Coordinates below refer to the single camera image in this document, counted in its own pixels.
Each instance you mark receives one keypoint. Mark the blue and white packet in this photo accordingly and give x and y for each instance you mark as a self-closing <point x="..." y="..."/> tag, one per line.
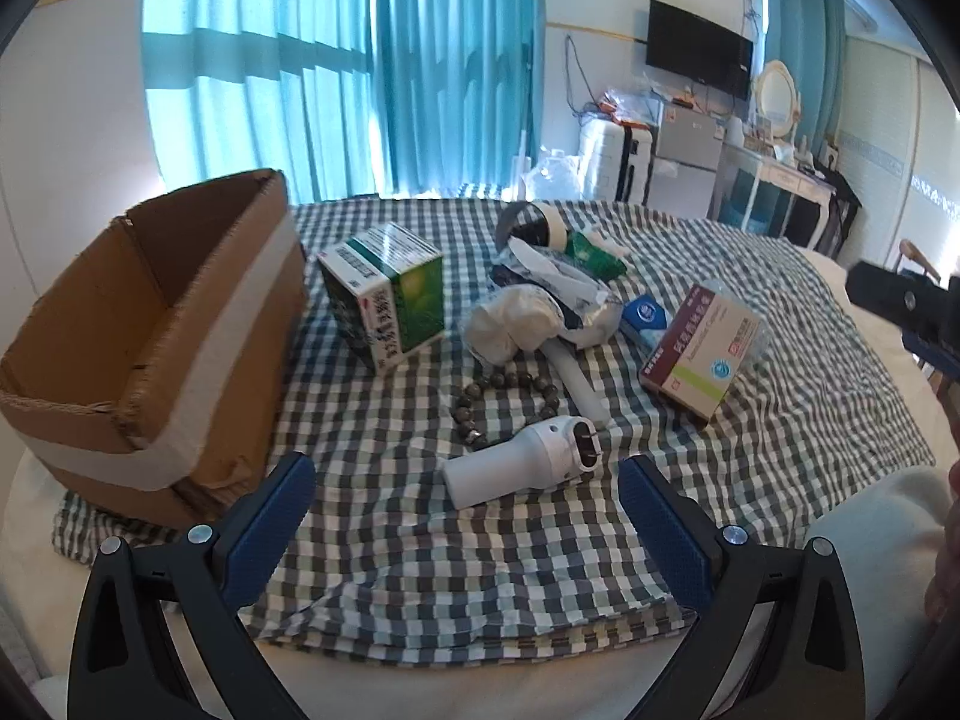
<point x="645" y="319"/>

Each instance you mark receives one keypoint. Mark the white oval vanity mirror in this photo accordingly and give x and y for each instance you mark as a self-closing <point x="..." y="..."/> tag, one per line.
<point x="776" y="97"/>

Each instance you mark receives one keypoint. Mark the wooden chair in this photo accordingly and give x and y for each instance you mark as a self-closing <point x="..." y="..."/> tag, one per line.
<point x="919" y="255"/>

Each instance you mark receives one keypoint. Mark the teal window curtain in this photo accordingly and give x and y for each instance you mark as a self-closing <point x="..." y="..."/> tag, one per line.
<point x="337" y="67"/>

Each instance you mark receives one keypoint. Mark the brown cardboard box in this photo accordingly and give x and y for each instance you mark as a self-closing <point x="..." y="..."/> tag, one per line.
<point x="150" y="345"/>

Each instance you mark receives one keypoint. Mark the white plastic tube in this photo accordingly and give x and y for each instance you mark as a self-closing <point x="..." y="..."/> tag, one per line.
<point x="577" y="382"/>

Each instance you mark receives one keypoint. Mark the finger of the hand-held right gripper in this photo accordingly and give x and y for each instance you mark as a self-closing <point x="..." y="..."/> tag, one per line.
<point x="904" y="300"/>

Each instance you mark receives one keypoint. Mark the teal corner curtain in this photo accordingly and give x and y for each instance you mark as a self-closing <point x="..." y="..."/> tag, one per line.
<point x="806" y="37"/>

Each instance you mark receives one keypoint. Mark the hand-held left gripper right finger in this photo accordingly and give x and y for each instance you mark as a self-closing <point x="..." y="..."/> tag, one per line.
<point x="664" y="529"/>

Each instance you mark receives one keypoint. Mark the black wall television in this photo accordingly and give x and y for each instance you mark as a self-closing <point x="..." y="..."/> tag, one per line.
<point x="697" y="45"/>

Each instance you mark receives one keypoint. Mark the large clear water bottle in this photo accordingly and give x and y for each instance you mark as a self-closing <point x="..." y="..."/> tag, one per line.
<point x="553" y="176"/>

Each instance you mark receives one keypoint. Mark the white handheld electric device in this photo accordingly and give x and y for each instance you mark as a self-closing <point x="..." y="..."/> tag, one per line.
<point x="510" y="461"/>

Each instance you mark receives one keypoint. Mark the white dresser table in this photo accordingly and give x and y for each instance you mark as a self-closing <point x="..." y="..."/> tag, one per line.
<point x="780" y="180"/>

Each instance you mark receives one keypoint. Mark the pile of plastic bags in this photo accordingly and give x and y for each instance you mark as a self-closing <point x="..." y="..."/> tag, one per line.
<point x="634" y="101"/>

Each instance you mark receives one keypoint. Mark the silver plastic packaging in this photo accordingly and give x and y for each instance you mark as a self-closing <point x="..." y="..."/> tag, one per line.
<point x="577" y="304"/>

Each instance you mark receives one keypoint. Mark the green checkered cloth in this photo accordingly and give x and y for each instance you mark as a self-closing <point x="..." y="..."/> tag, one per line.
<point x="465" y="540"/>

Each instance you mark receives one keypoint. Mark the beige tape roll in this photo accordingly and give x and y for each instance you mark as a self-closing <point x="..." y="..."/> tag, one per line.
<point x="553" y="225"/>

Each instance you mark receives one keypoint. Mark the white suitcase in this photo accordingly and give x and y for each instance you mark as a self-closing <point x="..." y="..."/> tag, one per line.
<point x="615" y="161"/>

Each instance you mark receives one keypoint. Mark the green and white medicine box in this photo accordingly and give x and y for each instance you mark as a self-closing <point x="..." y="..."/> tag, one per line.
<point x="382" y="292"/>

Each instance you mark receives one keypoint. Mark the silver mini fridge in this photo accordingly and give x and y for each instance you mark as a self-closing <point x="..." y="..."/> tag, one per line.
<point x="686" y="157"/>

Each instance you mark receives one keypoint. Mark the pink and white medicine box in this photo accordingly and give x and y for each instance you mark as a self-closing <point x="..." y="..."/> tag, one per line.
<point x="701" y="352"/>

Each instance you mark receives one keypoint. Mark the green snack packet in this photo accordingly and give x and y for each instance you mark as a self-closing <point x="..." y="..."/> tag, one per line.
<point x="596" y="255"/>

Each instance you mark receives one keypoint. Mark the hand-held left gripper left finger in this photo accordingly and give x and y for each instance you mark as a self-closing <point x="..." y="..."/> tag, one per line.
<point x="276" y="521"/>

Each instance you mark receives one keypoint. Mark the black hanging bag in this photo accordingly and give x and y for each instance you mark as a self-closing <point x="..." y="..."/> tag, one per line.
<point x="836" y="210"/>

